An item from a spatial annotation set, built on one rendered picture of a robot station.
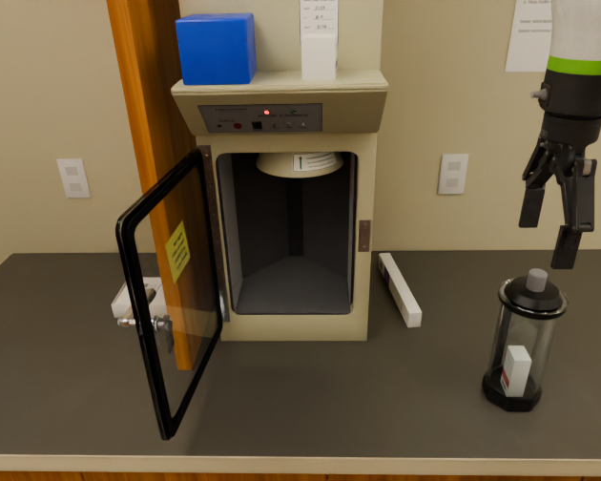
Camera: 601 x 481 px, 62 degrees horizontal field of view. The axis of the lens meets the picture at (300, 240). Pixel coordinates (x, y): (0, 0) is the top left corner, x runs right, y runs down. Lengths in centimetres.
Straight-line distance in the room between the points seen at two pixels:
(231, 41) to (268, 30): 12
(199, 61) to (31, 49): 76
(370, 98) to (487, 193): 76
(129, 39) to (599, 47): 63
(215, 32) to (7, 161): 97
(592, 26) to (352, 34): 34
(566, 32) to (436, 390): 65
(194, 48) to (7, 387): 77
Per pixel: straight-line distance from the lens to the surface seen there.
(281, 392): 102
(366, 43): 88
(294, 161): 95
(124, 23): 83
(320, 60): 79
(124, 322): 80
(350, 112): 82
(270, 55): 88
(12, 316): 141
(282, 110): 81
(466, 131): 141
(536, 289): 92
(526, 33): 140
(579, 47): 76
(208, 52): 78
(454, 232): 152
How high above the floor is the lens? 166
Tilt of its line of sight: 28 degrees down
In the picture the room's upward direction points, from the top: 2 degrees counter-clockwise
